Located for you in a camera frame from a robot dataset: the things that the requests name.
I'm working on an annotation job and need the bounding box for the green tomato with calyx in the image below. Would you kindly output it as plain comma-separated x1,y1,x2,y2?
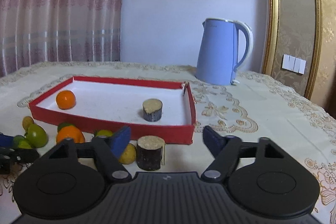
25,124,49,148

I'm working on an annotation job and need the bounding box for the dark sugarcane piece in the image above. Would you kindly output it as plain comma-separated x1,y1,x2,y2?
142,98,163,122
136,135,165,171

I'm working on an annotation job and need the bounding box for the green cucumber chunk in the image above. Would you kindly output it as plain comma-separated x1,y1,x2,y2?
57,122,73,132

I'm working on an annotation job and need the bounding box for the green cucumber chunk outside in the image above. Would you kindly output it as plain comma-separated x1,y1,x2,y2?
13,135,33,149

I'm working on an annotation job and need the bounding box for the small green tomato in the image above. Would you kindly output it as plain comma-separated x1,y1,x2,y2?
94,130,113,138

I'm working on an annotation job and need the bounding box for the small tan longan fruit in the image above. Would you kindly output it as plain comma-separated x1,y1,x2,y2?
22,116,34,131

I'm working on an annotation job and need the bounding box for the large orange tangerine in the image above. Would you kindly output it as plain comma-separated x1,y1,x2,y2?
56,125,85,143

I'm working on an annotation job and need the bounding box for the red shallow cardboard tray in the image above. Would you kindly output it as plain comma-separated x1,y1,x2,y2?
29,76,197,145

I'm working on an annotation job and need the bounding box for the beige embroidered tablecloth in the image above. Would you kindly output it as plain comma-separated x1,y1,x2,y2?
1,62,335,223

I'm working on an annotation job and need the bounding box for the orange tangerine in tray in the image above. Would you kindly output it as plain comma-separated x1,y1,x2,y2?
56,90,76,110

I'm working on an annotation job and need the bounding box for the blue electric kettle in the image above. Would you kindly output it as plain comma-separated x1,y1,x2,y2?
195,18,253,86

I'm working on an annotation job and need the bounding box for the pink floral curtain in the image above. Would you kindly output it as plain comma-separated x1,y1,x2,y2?
1,0,122,76

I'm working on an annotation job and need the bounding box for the white wall switch panel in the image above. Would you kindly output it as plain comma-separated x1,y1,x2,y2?
282,55,306,75

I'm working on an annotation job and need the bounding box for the gold arched frame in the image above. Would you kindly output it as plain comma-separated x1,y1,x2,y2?
261,0,322,99

